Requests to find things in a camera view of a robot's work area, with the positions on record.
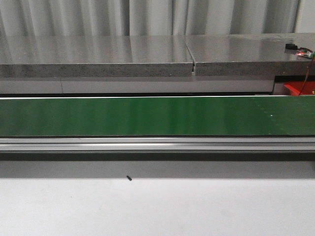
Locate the green conveyor belt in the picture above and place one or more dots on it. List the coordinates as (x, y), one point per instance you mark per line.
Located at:
(158, 116)

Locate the small lit circuit board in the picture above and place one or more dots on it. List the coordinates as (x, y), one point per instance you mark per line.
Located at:
(305, 54)

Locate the black connector plug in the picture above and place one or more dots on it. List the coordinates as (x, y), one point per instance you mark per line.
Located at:
(290, 46)

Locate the aluminium conveyor frame rail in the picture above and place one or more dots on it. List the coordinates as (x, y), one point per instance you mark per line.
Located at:
(212, 144)

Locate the grey pleated curtain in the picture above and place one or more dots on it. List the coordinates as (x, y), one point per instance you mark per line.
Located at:
(154, 17)

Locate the grey stone bench right slab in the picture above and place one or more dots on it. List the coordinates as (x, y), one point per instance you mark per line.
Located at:
(251, 54)

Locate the grey stone bench left slab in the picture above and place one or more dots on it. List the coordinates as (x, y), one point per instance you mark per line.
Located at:
(94, 56)

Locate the red plastic bin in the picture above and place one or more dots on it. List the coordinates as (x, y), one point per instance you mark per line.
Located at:
(297, 88)

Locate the grey stone bench slab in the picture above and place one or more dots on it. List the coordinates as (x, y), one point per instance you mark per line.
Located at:
(94, 56)
(251, 54)

